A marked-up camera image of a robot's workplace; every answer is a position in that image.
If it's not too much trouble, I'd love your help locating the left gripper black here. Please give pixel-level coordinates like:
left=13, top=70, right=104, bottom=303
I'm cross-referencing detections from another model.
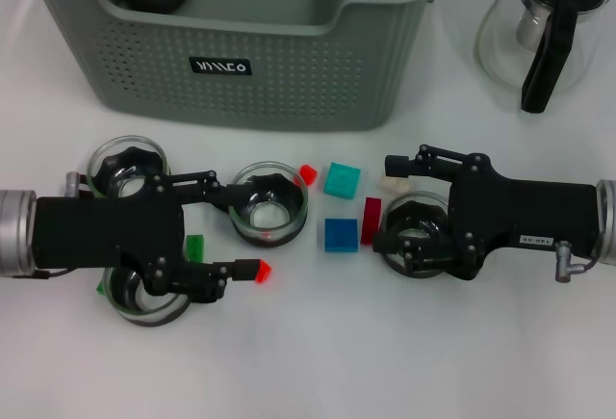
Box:
left=34, top=170, right=261, bottom=303

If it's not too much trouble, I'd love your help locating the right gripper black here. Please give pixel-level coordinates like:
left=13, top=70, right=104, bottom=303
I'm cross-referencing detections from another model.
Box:
left=372, top=144, right=601, bottom=280

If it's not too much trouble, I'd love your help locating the dark red long toy brick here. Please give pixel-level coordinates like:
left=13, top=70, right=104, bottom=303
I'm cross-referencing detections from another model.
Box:
left=359, top=196, right=383, bottom=247

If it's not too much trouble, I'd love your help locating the blue square toy brick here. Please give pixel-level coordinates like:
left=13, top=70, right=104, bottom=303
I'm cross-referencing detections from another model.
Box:
left=322, top=218, right=360, bottom=253

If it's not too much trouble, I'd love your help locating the grey perforated storage basket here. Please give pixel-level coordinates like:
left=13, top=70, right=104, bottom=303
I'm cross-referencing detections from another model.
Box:
left=29, top=0, right=449, bottom=132

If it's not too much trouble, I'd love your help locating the white toy brick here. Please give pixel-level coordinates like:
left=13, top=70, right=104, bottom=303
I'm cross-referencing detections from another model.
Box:
left=376, top=175, right=415, bottom=194

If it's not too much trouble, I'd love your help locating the small red toy brick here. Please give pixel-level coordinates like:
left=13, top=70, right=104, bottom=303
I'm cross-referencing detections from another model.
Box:
left=294, top=164, right=320, bottom=188
left=254, top=259, right=274, bottom=285

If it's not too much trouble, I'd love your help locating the teal square toy brick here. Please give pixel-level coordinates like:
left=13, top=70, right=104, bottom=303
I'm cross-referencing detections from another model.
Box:
left=321, top=162, right=363, bottom=200

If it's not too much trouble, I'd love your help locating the right gripper cable with connector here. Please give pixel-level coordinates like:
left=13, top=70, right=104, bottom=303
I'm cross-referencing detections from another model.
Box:
left=553, top=240, right=598, bottom=284

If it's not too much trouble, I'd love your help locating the gripper cable with connector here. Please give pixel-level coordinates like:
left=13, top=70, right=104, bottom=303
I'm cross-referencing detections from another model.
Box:
left=553, top=240, right=598, bottom=284
left=8, top=170, right=92, bottom=280

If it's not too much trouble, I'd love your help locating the left gripper cable with connector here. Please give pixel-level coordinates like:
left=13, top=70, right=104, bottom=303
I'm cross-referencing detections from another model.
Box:
left=8, top=170, right=92, bottom=280

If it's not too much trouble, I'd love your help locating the glass carafe with black handle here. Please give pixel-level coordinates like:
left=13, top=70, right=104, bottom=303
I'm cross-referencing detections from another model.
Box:
left=475, top=0, right=608, bottom=115

